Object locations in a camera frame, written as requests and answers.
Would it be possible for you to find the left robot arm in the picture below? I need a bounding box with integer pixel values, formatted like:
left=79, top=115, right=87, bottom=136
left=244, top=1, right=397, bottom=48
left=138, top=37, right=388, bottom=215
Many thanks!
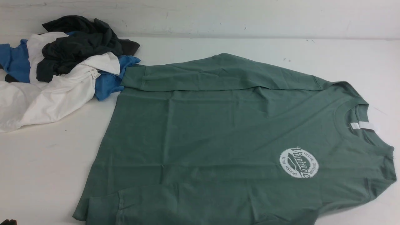
left=0, top=219, right=17, bottom=225

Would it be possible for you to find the dark grey shirt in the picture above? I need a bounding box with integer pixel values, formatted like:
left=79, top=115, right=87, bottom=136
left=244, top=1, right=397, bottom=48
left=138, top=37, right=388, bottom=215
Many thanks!
left=27, top=15, right=123, bottom=83

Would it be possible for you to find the green long-sleeve top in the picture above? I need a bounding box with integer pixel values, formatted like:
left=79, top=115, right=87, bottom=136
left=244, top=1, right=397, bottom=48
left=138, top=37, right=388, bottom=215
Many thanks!
left=73, top=53, right=396, bottom=225

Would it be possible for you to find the white shirt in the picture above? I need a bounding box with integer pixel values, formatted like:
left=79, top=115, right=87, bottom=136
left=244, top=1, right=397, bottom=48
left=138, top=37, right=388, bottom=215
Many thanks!
left=0, top=52, right=120, bottom=133

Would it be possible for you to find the blue shirt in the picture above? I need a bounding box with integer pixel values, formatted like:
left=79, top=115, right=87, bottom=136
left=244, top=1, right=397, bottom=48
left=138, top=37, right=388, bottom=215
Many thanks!
left=0, top=39, right=140, bottom=101

